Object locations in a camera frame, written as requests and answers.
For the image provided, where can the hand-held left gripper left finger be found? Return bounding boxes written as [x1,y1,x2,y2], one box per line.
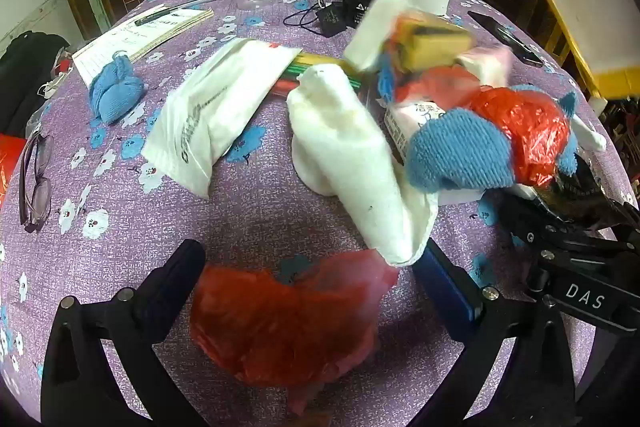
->
[40,239,208,427]

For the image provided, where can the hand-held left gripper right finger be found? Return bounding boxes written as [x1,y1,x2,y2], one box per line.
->
[412,238,591,427]

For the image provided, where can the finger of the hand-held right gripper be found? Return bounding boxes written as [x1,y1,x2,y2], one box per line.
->
[594,201,640,249]
[500,194,632,259]

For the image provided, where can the red plastic bag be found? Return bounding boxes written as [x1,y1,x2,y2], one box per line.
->
[395,66,572,188]
[189,251,401,389]

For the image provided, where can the white towel cloth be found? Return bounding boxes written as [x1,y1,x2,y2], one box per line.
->
[286,63,442,269]

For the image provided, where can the white printed plastic packet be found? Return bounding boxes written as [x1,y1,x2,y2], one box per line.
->
[141,38,302,201]

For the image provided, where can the yellow green sponge pack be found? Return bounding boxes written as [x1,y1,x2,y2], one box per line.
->
[271,51,362,100]

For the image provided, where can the purple floral tablecloth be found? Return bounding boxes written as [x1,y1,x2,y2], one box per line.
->
[0,0,633,427]

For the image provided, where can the purple eyeglasses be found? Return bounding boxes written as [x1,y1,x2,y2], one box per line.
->
[18,131,55,236]

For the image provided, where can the red paper packet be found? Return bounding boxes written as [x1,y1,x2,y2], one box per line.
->
[0,133,27,208]

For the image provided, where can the black smartphone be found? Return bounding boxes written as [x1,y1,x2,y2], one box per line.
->
[467,10,545,68]

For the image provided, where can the balled blue knitted cloth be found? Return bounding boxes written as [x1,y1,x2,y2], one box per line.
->
[89,51,147,126]

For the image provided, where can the yellow black orange sponge pack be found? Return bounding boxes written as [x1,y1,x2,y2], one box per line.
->
[394,18,477,74]

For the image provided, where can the clear plastic bag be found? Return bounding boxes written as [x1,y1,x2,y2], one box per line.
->
[39,51,77,101]

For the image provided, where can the paper notebook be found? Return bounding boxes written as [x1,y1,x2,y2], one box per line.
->
[71,4,216,88]

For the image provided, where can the black cloth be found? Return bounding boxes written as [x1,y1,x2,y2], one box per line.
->
[0,31,71,134]

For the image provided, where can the white tissue pack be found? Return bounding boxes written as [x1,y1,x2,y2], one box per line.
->
[344,0,417,74]

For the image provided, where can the black pen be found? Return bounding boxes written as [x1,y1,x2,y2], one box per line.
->
[133,0,220,26]

